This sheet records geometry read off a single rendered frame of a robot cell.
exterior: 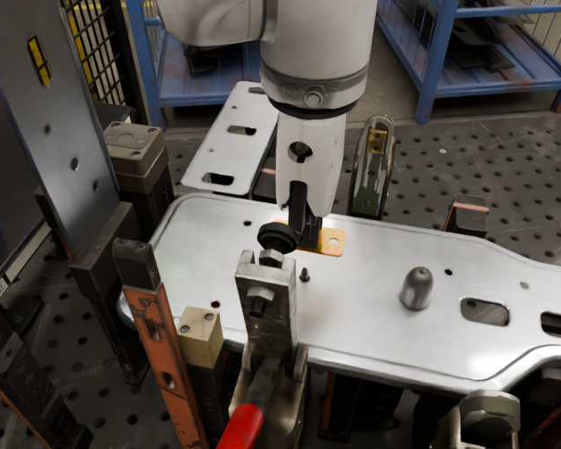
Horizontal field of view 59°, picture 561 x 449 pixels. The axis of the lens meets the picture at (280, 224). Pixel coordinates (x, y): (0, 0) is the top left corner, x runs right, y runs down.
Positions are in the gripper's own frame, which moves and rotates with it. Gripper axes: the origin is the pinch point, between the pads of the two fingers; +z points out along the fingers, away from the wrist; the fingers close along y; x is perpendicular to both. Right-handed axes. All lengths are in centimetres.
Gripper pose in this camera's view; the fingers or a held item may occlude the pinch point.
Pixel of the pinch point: (305, 221)
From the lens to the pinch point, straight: 51.8
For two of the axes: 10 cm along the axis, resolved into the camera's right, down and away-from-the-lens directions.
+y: 2.3, -7.0, 6.8
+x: -9.7, -1.6, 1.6
